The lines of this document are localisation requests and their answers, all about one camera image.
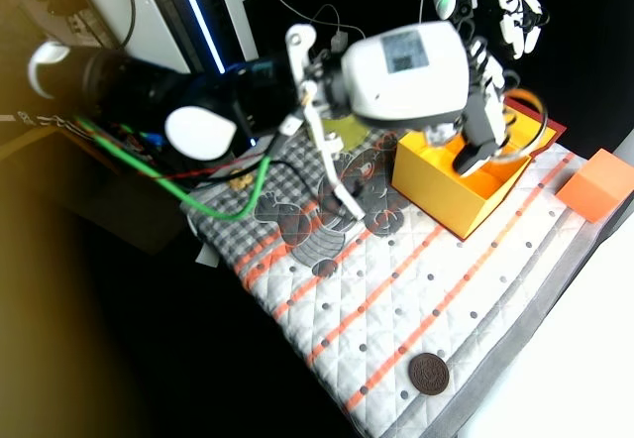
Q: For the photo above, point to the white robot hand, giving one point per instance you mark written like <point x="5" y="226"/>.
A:
<point x="406" y="81"/>
<point x="517" y="7"/>

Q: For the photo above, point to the yellow box with red lid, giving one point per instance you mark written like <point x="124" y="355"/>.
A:
<point x="436" y="190"/>

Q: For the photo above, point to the white charger plug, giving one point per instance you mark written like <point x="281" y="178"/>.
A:
<point x="339" y="40"/>

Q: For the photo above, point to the gold toy coin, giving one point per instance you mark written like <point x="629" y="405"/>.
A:
<point x="240" y="183"/>

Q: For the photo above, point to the orange cube block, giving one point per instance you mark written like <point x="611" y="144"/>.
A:
<point x="592" y="190"/>

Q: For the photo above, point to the grey quilt with bear print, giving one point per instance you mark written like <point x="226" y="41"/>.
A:
<point x="446" y="289"/>

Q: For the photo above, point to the white column with blue light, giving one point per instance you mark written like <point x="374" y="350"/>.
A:
<point x="148" y="12"/>

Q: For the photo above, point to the brown round cookie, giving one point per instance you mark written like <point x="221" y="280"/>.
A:
<point x="429" y="374"/>

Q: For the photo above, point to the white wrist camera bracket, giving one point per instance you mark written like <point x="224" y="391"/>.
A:
<point x="342" y="185"/>

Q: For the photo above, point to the white wall socket strip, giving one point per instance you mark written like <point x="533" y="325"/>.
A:
<point x="79" y="27"/>

